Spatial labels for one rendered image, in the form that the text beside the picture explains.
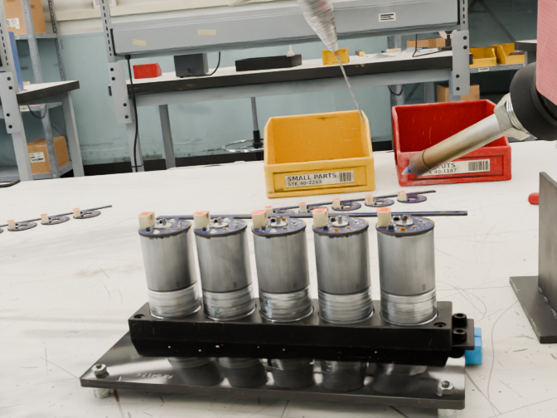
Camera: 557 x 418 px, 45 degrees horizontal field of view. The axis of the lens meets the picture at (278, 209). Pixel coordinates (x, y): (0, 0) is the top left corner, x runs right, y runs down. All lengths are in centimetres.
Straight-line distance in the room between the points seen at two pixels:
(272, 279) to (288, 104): 446
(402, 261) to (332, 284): 3
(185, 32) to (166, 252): 234
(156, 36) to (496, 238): 227
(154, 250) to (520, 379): 17
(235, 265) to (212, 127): 451
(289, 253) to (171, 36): 237
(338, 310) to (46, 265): 27
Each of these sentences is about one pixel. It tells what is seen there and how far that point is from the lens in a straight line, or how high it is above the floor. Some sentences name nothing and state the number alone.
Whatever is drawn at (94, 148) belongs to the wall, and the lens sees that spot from 503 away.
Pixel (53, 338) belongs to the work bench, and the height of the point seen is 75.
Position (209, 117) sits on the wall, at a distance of 481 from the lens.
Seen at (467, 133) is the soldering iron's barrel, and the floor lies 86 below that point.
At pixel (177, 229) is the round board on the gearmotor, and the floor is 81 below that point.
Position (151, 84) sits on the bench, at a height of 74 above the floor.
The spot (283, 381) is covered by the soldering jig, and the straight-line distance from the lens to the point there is 28.
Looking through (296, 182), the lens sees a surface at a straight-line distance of 61.
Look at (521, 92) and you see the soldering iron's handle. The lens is 21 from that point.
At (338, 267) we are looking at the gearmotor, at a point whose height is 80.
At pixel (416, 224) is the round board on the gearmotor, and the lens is 29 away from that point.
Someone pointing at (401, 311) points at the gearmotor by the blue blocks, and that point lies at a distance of 30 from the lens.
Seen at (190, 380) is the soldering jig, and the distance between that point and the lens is 29.
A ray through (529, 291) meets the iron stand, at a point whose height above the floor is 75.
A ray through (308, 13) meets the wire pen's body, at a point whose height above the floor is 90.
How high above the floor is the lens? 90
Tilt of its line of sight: 15 degrees down
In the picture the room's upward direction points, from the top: 5 degrees counter-clockwise
